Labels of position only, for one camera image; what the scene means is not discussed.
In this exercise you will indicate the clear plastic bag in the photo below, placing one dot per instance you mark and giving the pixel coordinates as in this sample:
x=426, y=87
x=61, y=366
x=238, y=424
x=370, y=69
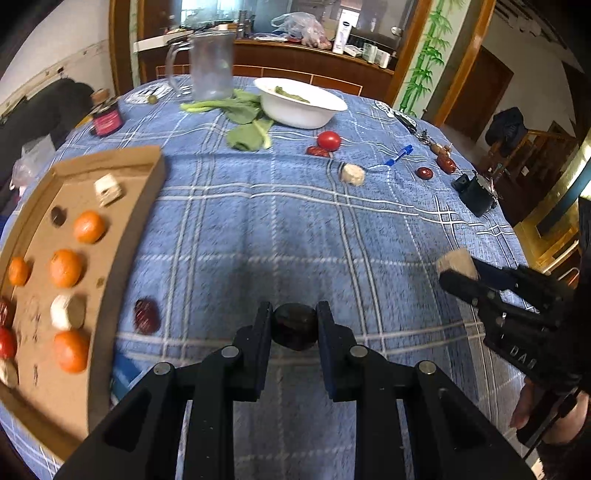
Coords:
x=30, y=159

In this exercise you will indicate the dark red date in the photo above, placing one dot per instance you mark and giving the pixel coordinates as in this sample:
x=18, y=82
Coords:
x=146, y=316

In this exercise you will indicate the dark jacket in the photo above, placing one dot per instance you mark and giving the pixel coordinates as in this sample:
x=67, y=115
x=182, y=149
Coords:
x=508, y=129

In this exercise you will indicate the red tomato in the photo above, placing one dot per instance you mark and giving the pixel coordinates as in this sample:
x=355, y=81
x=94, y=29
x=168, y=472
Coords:
x=328, y=140
x=5, y=344

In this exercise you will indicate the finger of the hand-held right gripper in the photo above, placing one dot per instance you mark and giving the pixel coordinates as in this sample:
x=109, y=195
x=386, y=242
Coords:
x=496, y=278
x=466, y=290

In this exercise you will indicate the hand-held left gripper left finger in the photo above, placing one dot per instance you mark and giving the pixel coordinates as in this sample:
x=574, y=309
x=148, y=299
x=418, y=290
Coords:
x=263, y=350

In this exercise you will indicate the white tube box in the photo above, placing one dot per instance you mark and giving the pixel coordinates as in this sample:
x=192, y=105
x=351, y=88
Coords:
x=342, y=32

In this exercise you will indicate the red jar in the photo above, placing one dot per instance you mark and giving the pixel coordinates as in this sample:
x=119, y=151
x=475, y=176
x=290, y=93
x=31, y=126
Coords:
x=106, y=119

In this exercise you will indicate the clear plastic pitcher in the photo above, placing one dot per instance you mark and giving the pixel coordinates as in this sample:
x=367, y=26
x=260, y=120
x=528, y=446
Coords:
x=212, y=69

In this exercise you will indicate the blue plaid tablecloth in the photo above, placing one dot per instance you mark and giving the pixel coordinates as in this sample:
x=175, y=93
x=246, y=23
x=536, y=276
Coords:
x=277, y=240

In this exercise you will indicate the green bamboo wall decal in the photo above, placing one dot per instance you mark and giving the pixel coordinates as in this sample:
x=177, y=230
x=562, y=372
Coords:
x=427, y=55

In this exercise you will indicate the wooden counter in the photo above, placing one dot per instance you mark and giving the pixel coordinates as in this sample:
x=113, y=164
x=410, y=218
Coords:
x=286, y=57

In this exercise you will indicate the black small box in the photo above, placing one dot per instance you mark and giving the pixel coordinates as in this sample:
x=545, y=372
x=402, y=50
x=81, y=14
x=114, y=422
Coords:
x=477, y=193

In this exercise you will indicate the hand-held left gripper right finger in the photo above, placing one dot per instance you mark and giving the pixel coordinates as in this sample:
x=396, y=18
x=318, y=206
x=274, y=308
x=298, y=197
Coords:
x=328, y=350

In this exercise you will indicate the key bunch with wooden pendant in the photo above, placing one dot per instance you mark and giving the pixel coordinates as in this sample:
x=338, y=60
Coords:
x=431, y=142

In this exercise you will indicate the green vegetable leaf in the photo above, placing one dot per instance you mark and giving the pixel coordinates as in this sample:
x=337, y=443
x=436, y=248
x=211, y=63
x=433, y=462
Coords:
x=291, y=94

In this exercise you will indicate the cardboard tray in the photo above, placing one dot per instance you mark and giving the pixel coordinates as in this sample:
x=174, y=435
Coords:
x=106, y=258

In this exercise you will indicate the plastic bag with red contents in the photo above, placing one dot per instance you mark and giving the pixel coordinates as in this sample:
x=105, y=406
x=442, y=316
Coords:
x=300, y=27

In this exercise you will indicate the gold framed cabinet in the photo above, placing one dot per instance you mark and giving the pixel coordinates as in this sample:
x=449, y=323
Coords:
x=558, y=207

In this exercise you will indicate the person's right hand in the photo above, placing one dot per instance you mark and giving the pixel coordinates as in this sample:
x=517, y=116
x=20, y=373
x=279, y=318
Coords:
x=521, y=410

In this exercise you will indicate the dark purple plum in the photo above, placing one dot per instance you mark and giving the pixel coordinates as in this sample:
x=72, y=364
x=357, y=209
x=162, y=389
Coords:
x=295, y=325

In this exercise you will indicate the blue pen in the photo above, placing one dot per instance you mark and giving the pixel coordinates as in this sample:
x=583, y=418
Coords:
x=399, y=156

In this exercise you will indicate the black car key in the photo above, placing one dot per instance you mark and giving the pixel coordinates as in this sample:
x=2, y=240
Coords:
x=405, y=120

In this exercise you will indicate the brown wooden door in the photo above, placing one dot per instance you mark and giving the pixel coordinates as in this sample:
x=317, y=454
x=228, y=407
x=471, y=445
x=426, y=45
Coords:
x=480, y=97

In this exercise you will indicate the small dark date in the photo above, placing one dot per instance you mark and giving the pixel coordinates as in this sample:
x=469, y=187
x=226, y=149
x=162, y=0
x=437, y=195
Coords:
x=58, y=216

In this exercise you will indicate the large orange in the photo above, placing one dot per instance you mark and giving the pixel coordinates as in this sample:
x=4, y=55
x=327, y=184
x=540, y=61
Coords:
x=90, y=226

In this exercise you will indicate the green bok choy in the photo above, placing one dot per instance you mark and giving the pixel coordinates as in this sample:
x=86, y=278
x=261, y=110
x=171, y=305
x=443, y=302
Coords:
x=244, y=113

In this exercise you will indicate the white bowl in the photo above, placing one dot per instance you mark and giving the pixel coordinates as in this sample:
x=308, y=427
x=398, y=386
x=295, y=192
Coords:
x=300, y=113

